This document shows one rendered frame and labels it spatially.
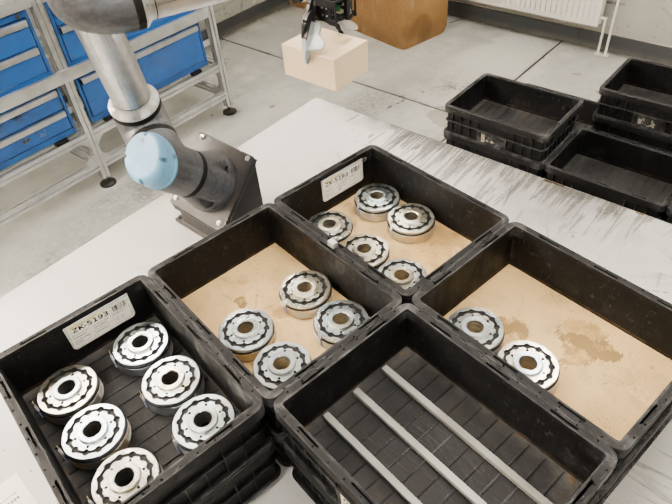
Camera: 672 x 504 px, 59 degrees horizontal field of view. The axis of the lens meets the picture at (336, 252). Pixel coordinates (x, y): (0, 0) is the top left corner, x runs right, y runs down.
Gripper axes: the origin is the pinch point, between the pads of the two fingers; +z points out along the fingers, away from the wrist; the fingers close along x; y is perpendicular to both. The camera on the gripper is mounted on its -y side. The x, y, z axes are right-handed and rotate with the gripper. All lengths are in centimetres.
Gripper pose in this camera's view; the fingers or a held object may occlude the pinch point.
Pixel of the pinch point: (324, 51)
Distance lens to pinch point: 146.4
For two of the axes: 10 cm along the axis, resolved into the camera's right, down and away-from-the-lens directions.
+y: 7.7, 4.0, -5.0
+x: 6.4, -5.5, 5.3
